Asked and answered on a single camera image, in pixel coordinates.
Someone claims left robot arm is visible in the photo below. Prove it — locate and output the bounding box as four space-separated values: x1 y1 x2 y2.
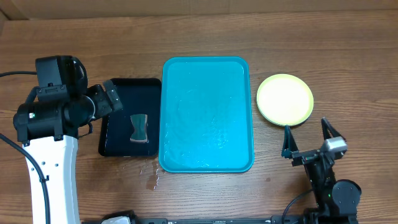
13 55 123 223

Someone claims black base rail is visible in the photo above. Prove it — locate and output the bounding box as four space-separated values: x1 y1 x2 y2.
81 210 359 224

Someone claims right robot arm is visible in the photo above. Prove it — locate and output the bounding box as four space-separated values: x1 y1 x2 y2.
280 118 362 223

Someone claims yellow-green plate top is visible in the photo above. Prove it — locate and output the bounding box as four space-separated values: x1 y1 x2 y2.
256 73 314 126

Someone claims black plastic tray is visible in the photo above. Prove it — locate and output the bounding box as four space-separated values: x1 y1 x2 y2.
98 78 162 157

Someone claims green scrubbing sponge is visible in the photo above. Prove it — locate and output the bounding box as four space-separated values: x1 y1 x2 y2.
130 114 148 143

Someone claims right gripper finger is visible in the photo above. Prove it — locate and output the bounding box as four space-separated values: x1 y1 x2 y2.
321 117 343 140
282 125 298 152

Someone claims teal plastic tray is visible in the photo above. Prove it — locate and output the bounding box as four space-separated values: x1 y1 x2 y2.
159 56 254 173

